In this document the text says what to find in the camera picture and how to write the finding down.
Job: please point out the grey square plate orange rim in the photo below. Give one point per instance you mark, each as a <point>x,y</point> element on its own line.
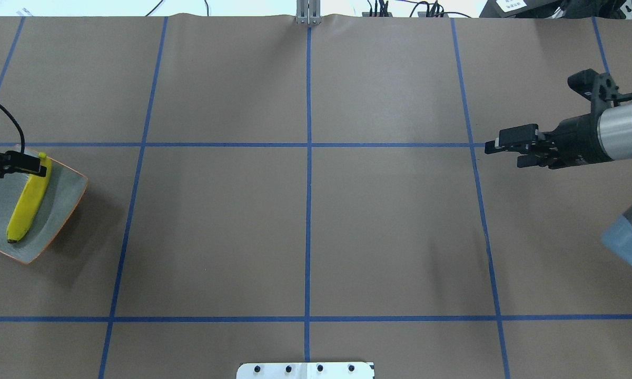
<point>64,193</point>

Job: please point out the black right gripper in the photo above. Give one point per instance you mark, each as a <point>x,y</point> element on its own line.
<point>579,138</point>

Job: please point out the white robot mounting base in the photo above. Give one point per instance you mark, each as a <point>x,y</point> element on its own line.
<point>307,370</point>

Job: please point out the aluminium frame post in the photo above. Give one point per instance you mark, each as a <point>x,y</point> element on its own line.
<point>308,12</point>

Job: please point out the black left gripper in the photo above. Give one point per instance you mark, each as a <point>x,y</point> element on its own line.
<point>11,161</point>

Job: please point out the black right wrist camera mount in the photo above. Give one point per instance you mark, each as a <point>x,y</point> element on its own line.
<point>600,90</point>

